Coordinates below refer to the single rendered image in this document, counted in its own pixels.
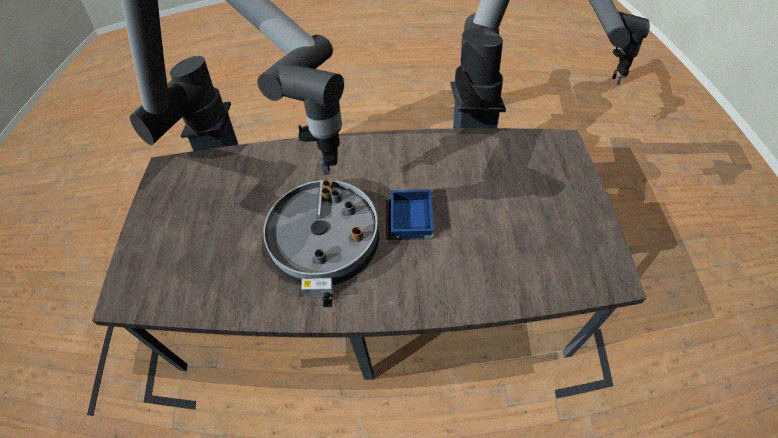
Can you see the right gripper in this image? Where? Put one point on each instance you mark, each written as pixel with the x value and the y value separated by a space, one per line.
pixel 327 137

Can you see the blue open crate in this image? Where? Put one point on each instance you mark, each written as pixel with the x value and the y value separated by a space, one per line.
pixel 411 214

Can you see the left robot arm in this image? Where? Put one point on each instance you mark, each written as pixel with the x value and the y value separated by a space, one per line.
pixel 478 83

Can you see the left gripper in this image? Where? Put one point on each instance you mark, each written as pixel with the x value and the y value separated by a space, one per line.
pixel 624 62

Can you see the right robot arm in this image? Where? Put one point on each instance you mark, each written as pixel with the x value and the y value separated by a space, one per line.
pixel 191 91

